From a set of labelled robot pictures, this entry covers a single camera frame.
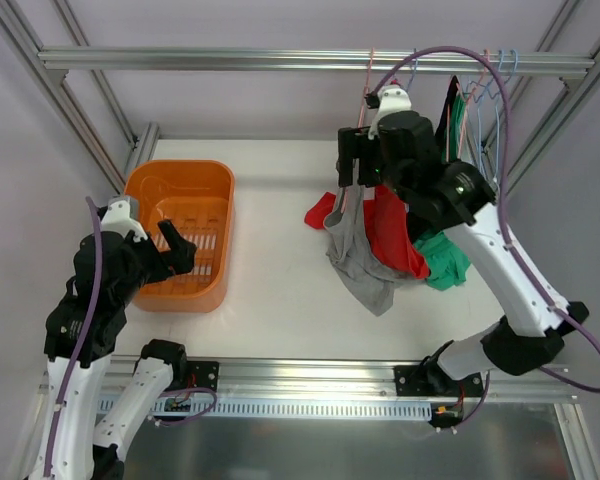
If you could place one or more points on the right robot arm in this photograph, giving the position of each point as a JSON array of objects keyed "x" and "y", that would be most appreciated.
[{"x": 452, "y": 197}]

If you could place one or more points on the front aluminium rail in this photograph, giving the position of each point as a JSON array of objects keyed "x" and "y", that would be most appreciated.
[{"x": 364, "y": 380}]

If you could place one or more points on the empty blue hanger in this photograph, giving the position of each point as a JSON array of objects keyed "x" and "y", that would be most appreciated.
[
  {"x": 485, "y": 121},
  {"x": 507, "y": 64}
]

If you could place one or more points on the orange plastic basket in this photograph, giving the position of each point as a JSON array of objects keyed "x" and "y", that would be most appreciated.
[{"x": 197, "y": 197}]

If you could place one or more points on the black tank top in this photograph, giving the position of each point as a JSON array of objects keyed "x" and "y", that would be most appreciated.
[{"x": 445, "y": 115}]

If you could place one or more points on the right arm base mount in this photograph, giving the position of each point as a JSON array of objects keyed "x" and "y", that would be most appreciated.
[{"x": 411, "y": 381}]

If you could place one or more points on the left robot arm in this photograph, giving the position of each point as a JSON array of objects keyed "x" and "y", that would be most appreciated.
[{"x": 109, "y": 270}]

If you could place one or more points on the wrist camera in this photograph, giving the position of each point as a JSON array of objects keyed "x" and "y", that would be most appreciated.
[
  {"x": 121, "y": 217},
  {"x": 389, "y": 100}
]

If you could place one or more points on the aluminium hanging rail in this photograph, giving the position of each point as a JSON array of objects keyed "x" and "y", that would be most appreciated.
[{"x": 437, "y": 60}]

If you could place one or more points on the red tank top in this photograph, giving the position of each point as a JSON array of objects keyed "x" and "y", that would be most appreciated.
[{"x": 385, "y": 220}]

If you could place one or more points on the white slotted cable duct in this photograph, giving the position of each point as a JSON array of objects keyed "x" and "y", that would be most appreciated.
[{"x": 288, "y": 409}]

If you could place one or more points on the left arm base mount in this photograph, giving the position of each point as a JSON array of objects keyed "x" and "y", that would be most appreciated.
[{"x": 203, "y": 374}]

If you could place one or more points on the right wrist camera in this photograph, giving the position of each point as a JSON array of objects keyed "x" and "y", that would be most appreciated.
[{"x": 389, "y": 100}]

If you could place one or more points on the grey tank top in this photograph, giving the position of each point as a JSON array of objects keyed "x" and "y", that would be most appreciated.
[{"x": 371, "y": 282}]

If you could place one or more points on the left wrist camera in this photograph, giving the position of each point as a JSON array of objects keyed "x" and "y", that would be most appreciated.
[{"x": 121, "y": 217}]

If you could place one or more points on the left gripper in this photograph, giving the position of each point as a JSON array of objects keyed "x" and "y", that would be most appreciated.
[{"x": 161, "y": 254}]

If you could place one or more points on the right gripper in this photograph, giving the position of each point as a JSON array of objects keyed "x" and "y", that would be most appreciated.
[{"x": 353, "y": 150}]

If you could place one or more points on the pink hanger holding black top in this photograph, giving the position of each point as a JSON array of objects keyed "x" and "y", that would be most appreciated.
[{"x": 469, "y": 94}]

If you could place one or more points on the green tank top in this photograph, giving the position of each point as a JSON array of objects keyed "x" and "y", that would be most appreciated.
[{"x": 447, "y": 263}]

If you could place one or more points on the pink wire hanger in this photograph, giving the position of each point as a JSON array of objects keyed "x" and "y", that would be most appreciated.
[{"x": 362, "y": 109}]

